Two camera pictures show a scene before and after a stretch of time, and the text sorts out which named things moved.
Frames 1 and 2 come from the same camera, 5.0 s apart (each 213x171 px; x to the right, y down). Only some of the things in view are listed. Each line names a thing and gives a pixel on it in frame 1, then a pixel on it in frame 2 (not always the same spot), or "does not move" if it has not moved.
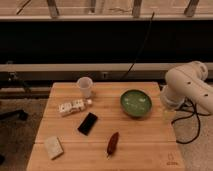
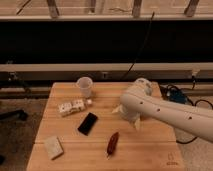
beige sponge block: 53,147 does not move
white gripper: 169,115 -> 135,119
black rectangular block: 87,124 does not move
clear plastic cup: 85,83 does not move
